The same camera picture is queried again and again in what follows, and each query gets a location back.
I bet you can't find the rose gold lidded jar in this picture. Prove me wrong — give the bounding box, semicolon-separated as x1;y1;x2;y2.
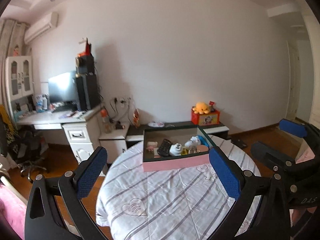
196;145;209;152

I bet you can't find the white cat figurine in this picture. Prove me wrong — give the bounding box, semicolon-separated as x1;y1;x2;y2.
190;136;201;146

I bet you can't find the white earbuds case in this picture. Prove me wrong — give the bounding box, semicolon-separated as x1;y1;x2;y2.
184;140;201;149

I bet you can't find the white travel plug adapter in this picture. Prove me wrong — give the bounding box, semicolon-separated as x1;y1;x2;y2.
169;143;183;156

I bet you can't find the black remote control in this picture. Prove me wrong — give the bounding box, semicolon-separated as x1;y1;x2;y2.
157;139;172;157

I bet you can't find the white brick kitty model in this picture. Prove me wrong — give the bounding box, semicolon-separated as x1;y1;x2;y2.
146;141;158;152

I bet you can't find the black floor scale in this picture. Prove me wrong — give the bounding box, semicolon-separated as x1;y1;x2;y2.
231;138;248;149

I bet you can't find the red orange storage box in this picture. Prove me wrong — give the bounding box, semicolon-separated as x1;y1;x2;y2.
191;110;220;126

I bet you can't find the black office chair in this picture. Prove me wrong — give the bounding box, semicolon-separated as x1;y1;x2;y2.
0;104;47;183

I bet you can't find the striped white table cloth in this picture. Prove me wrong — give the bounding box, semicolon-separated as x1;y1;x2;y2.
95;134;262;240

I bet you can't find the orange octopus plush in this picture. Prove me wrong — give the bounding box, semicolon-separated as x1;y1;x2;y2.
192;102;210;115

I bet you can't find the white desk with drawers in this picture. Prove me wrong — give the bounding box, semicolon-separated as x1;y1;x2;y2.
16;106;101;163

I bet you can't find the pink green storage box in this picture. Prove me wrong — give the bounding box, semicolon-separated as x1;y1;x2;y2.
142;125;216;172

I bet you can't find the low black white cabinet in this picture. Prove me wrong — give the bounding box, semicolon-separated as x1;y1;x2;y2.
99;121;229;164

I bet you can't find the orange capped bottle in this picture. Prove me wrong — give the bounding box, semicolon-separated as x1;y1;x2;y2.
100;108;112;133

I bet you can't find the patterned face mask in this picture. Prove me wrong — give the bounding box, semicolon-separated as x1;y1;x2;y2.
148;121;165;128

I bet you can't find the computer monitor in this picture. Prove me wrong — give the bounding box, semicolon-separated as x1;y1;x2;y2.
48;71;76;103

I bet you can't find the black computer tower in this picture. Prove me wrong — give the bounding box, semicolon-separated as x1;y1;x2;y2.
74;74;100;111

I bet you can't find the snack bag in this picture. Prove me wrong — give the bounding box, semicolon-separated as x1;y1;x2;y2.
133;108;140;128

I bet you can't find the white glass door cabinet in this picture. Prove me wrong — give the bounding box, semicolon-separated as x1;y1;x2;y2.
4;56;34;112

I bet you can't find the black speaker box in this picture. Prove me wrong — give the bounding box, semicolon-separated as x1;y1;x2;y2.
75;55;95;75

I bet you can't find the red paper bag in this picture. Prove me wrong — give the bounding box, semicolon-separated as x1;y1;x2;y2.
77;38;92;57

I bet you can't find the white air conditioner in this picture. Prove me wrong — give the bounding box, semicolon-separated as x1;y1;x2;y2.
24;12;59;44

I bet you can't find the wall power outlet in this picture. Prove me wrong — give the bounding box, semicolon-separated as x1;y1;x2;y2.
110;97;132;106

